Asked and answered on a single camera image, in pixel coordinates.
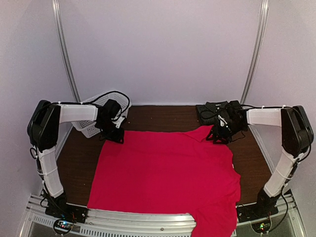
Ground right aluminium corner post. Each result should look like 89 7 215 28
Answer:
241 0 269 104

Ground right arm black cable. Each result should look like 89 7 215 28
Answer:
199 108 223 124

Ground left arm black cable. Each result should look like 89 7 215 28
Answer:
28 91 131 161

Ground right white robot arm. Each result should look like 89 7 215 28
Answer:
207 101 314 199

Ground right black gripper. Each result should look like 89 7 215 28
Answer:
206 120 247 145

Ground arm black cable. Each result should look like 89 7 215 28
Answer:
199 108 223 124
28 91 131 161

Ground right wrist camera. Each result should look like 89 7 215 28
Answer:
217 100 243 130

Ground red garment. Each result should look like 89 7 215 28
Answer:
87 126 241 237

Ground white plastic laundry basket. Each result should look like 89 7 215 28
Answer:
72 91 131 138

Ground aluminium corner post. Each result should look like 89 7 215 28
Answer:
241 0 269 104
52 0 80 102

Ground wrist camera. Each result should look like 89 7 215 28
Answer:
217 100 243 130
104 99 126 128

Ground left aluminium corner post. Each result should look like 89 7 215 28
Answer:
52 0 80 102

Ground black pinstriped shirt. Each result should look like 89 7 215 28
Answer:
196 101 228 125

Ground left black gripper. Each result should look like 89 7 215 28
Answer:
96 119 124 144

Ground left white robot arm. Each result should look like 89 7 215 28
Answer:
27 99 129 198

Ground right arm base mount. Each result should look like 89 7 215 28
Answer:
236 187 289 235

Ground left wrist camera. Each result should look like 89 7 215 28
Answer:
104 99 126 128

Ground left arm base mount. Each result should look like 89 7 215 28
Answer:
40 189 88 237

